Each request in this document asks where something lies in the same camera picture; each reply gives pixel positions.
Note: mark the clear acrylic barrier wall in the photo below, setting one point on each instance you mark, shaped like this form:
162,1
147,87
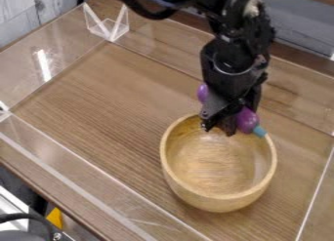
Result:
94,162

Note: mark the brown wooden bowl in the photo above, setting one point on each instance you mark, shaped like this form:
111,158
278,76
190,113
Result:
217,173

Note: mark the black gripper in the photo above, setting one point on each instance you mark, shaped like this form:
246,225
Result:
233,75

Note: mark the purple toy eggplant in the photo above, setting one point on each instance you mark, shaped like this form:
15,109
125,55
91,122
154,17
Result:
247,120

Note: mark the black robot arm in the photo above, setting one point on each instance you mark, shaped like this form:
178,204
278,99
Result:
238,21

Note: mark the yellow black device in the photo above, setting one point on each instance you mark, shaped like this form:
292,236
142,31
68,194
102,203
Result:
54,216

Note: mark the clear acrylic corner bracket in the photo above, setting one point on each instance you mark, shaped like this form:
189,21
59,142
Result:
109,29

